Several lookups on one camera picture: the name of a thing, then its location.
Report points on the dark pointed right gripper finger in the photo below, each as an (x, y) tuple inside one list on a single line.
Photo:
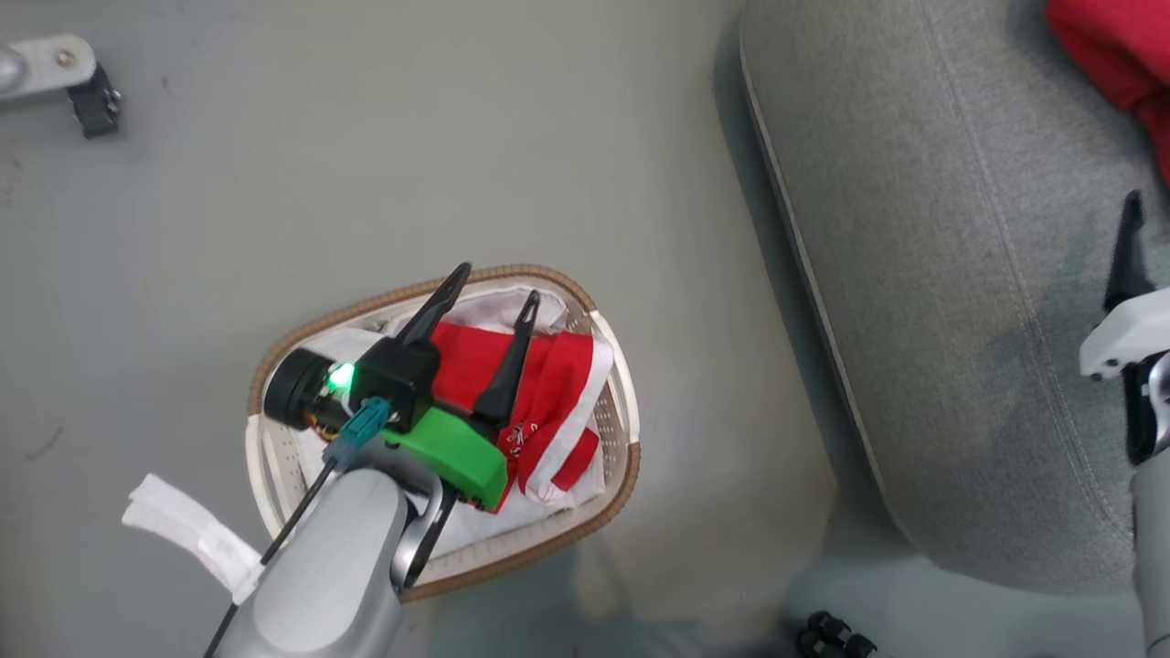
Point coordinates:
[(1129, 260)]

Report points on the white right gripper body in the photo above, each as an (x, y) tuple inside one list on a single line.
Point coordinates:
[(1129, 334)]

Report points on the red garment with white trim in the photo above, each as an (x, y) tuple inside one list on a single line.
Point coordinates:
[(558, 402)]

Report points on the grey fabric sofa seat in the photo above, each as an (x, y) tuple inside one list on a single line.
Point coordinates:
[(960, 274)]

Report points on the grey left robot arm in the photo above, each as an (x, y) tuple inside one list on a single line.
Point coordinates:
[(329, 576)]

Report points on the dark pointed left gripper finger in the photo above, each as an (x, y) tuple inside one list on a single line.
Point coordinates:
[(503, 375), (430, 311)]

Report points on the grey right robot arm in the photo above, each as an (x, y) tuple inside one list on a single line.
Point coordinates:
[(1154, 512)]

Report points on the grey chair leg with caster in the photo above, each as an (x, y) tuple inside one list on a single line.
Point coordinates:
[(55, 78)]

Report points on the black round wrist camera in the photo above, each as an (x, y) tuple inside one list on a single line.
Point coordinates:
[(297, 388)]

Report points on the white basket with brown rim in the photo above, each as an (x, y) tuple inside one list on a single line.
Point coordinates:
[(585, 512)]

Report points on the plain red garment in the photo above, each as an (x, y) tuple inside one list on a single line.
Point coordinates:
[(1115, 46)]

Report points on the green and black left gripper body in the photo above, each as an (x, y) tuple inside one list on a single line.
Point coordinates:
[(448, 452)]

